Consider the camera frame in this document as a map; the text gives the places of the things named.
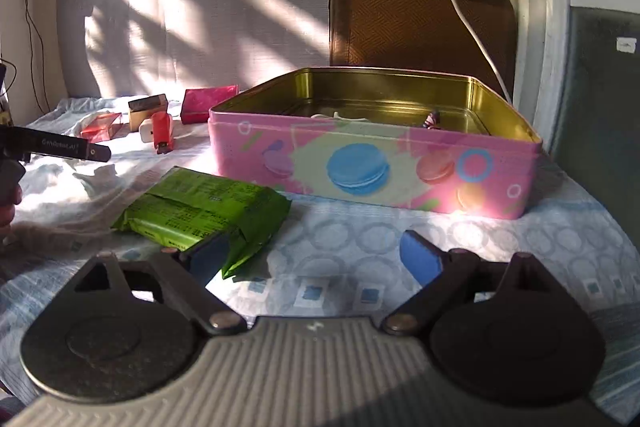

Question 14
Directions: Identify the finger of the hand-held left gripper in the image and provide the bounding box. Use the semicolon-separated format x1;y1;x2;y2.
0;126;112;163

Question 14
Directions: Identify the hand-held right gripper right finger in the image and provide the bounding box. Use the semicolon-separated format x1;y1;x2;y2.
382;229;549;335

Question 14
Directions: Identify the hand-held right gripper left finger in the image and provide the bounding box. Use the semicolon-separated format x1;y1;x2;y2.
75;231;249;335

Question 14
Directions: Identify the red cigarette box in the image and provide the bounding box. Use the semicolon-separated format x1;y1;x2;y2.
79;112;123;143

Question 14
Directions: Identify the green foil packet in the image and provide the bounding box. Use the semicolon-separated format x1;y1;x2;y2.
111;166;293;280

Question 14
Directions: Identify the brown and gold small box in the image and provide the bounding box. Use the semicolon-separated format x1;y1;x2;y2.
128;94;169;132

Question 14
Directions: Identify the pink macaron print tin box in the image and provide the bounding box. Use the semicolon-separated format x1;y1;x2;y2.
207;67;543;221

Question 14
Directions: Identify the magenta glossy zipper pouch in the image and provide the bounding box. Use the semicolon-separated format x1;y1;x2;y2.
180;85;239;126

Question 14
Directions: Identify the person's left hand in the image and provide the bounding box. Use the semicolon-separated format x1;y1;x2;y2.
0;185;24;249

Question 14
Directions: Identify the patterned bed sheet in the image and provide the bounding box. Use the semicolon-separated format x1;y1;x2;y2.
0;96;640;414

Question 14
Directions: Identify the brown woven case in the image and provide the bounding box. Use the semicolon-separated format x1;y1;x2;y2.
328;0;517;94

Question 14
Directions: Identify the thin black wall cable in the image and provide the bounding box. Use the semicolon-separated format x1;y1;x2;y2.
10;0;47;114

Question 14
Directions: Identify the white cord in tin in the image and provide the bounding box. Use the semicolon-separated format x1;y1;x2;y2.
312;111;369;124

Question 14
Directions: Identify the white window frame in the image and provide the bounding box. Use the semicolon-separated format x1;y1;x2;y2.
514;0;574;158

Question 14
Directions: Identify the white charging cable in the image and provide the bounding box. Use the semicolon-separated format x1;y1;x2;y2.
395;0;514;105

